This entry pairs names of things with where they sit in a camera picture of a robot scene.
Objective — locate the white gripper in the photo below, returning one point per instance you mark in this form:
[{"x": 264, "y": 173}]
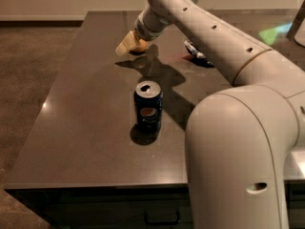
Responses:
[{"x": 147, "y": 31}]

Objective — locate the orange fruit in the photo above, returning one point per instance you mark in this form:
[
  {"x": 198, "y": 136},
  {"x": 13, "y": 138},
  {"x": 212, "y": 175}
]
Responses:
[{"x": 141, "y": 47}]

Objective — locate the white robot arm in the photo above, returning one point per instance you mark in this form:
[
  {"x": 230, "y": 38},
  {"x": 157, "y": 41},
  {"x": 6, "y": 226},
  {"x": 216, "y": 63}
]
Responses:
[{"x": 236, "y": 140}]

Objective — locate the blue pepsi can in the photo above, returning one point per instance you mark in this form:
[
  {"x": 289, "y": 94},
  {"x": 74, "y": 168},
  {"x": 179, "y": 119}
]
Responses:
[{"x": 148, "y": 106}]

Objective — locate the blue crumpled chip bag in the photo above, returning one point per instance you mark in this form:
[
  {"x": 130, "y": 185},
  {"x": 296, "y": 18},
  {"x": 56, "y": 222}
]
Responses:
[{"x": 198, "y": 57}]

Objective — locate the dark cabinet drawer front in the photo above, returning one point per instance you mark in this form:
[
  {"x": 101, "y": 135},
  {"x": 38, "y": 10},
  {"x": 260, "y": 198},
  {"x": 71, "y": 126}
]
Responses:
[{"x": 127, "y": 214}]

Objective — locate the black drawer handle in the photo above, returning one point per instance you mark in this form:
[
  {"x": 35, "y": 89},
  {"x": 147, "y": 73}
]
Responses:
[{"x": 162, "y": 218}]

